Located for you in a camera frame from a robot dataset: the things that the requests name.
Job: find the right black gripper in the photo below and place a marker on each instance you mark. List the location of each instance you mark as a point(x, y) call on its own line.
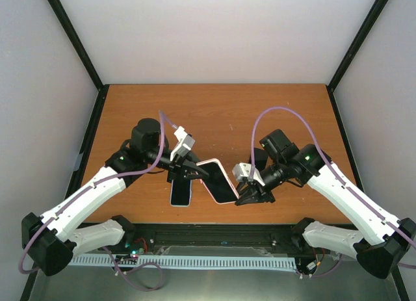
point(261, 195)

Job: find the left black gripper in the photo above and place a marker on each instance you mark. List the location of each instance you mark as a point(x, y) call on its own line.
point(181, 166)

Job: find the black phone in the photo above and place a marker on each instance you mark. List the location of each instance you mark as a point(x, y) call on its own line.
point(260, 158)

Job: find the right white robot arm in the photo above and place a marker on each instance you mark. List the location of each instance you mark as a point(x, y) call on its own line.
point(379, 240)

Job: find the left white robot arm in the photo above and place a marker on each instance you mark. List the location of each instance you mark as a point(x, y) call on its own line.
point(54, 238)

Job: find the phone in blue case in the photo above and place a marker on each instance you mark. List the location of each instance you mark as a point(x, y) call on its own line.
point(181, 193)

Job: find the grey metal front plate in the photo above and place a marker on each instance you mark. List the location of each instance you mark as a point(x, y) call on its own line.
point(347, 282)

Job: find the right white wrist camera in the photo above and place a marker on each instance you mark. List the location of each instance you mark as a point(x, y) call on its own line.
point(242, 173)

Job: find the light blue slotted cable duct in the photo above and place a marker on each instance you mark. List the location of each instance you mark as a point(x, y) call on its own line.
point(183, 262)

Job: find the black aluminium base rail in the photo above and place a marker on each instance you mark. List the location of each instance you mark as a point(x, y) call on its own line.
point(208, 237)

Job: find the left black frame post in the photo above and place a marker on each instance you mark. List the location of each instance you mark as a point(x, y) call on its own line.
point(70, 31)

